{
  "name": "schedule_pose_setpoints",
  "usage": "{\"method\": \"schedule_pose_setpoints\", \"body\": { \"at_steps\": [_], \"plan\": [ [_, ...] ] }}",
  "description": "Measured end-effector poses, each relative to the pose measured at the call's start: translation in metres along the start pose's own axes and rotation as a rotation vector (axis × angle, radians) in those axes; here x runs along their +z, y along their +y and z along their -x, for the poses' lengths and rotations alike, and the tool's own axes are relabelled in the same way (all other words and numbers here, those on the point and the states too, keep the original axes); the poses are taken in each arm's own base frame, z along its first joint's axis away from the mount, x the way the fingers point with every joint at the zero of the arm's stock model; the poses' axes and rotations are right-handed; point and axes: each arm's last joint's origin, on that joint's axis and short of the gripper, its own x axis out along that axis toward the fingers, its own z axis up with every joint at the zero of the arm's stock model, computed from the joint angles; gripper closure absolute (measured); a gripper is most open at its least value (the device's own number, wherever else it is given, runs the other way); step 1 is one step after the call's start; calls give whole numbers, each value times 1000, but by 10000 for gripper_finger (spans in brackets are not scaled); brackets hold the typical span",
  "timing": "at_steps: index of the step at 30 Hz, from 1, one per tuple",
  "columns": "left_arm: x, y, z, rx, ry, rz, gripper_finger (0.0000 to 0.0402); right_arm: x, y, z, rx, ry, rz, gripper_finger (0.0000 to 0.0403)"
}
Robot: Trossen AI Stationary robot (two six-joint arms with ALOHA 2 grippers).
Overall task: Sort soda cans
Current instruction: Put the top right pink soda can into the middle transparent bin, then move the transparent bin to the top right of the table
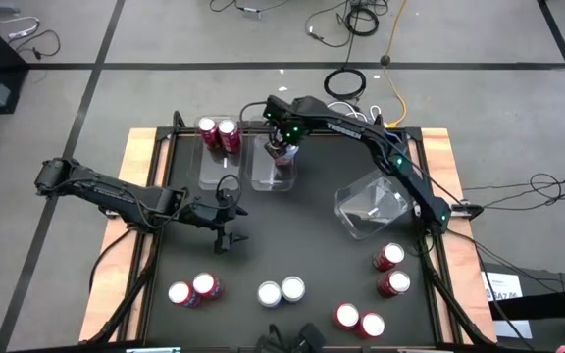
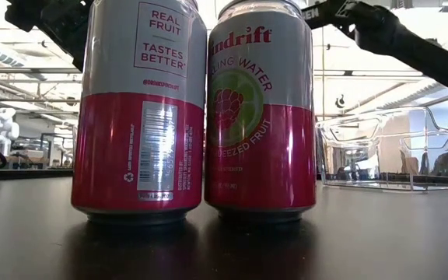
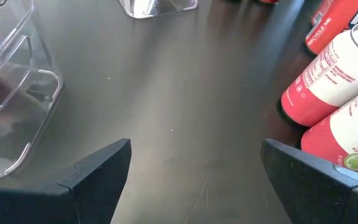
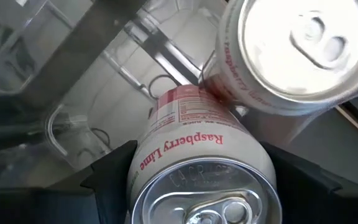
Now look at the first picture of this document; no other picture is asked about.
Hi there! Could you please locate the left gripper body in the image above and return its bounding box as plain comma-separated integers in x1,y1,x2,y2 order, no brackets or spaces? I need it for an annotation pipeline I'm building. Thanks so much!
183,195,238,230

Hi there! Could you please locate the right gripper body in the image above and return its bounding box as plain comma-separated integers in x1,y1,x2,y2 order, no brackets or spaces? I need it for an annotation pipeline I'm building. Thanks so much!
262,94,308,148

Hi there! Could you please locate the clear plastic bin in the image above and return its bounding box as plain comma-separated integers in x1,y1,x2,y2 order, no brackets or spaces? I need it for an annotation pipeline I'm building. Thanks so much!
334,169,416,241
192,115,244,192
247,117,299,193

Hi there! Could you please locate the red Coke can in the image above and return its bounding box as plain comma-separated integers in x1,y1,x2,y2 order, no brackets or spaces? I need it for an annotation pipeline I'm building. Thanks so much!
332,302,361,330
191,272,225,301
354,311,386,340

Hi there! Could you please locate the dark red soda can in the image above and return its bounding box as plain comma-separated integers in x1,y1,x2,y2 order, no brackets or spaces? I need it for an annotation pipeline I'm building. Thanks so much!
217,118,242,154
196,116,221,151

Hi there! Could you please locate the white paper sign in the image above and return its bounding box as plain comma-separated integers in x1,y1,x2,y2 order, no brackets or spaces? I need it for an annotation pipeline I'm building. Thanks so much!
480,271,535,340

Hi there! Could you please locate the dark grey box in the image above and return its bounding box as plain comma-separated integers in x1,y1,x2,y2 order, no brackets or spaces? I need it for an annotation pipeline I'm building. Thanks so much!
481,262,565,353

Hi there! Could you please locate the black bar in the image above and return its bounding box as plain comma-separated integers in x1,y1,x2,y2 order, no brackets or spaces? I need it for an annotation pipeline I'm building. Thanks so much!
487,285,565,323

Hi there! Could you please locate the black coiled cable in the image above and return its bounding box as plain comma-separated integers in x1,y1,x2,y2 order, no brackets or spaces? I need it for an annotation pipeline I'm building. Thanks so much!
343,5,380,38
322,67,368,102

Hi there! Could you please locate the white cable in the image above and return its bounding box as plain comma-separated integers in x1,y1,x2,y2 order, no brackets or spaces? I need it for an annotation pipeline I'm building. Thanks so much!
328,100,383,126
0,16,41,40

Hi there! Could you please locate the black table frame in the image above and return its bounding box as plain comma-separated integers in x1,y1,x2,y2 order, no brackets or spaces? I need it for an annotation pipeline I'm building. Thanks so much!
132,110,455,350

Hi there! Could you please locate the black cable with plug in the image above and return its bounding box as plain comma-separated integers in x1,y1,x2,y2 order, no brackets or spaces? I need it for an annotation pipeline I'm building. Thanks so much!
7,29,62,63
304,10,353,49

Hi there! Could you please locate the orange cable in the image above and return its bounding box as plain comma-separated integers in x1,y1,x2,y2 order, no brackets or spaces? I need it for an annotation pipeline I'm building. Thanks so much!
382,0,409,129

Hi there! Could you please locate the black looped cable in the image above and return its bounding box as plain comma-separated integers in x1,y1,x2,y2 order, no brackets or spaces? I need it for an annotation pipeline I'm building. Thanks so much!
527,172,565,208

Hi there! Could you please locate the long black cable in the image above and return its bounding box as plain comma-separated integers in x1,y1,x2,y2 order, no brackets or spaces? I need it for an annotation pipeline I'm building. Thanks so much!
451,203,565,261

